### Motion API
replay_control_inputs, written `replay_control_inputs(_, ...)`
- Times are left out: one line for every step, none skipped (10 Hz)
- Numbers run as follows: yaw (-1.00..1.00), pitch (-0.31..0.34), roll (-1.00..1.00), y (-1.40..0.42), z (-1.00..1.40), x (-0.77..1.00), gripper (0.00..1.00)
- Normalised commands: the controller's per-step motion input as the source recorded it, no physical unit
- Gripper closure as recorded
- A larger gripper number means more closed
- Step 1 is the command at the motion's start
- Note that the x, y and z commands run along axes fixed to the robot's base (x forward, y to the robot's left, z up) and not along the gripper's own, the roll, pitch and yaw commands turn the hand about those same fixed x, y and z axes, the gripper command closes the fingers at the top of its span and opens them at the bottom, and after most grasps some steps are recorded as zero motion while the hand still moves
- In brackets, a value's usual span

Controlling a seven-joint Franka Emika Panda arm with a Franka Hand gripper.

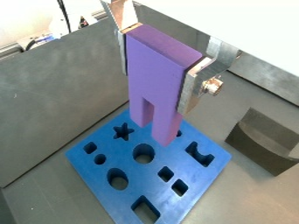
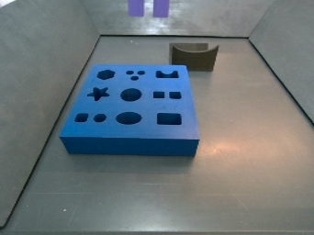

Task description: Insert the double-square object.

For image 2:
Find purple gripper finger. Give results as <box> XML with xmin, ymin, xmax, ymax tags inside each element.
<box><xmin>127</xmin><ymin>0</ymin><xmax>144</xmax><ymax>17</ymax></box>
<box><xmin>154</xmin><ymin>0</ymin><xmax>170</xmax><ymax>17</ymax></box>

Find dark olive curved block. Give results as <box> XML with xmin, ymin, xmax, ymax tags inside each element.
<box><xmin>170</xmin><ymin>43</ymin><xmax>219</xmax><ymax>72</ymax></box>

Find blue shape-sorter block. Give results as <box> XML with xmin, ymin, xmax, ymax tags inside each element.
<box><xmin>59</xmin><ymin>64</ymin><xmax>201</xmax><ymax>156</ymax></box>

